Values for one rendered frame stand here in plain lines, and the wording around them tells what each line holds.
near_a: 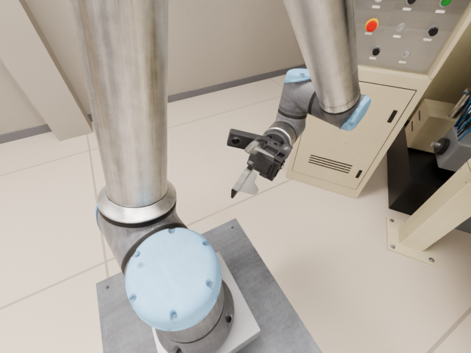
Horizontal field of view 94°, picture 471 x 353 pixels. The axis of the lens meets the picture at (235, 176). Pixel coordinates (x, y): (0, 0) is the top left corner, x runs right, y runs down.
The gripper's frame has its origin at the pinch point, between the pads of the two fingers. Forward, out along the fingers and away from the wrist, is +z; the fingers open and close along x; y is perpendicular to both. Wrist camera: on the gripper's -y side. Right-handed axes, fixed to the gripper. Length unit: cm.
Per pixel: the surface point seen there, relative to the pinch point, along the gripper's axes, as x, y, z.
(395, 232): 68, 87, -99
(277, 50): 39, -89, -289
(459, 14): -39, 36, -105
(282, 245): 86, 28, -55
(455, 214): 30, 90, -87
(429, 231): 48, 92, -89
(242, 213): 92, -6, -63
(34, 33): 38, -200, -62
